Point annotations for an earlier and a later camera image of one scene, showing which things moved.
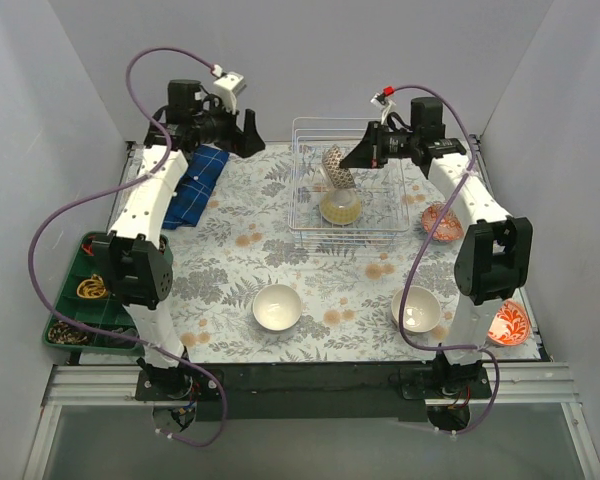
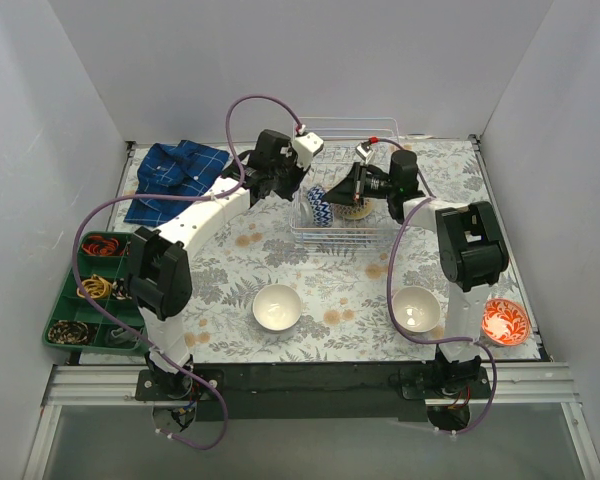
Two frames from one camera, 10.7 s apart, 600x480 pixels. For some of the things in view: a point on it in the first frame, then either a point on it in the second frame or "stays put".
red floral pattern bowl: [510, 325] stays put
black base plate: [318, 391] stays put
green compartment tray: [86, 300] stays put
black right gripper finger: [366, 153] to [347, 191]
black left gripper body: [237, 135] to [290, 176]
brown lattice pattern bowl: [340, 177] to [356, 210]
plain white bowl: [277, 307] stays put
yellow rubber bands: [93, 287] stays put
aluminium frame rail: [95, 386] stays put
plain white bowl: [421, 309] stays put
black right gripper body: [373, 146] to [357, 181]
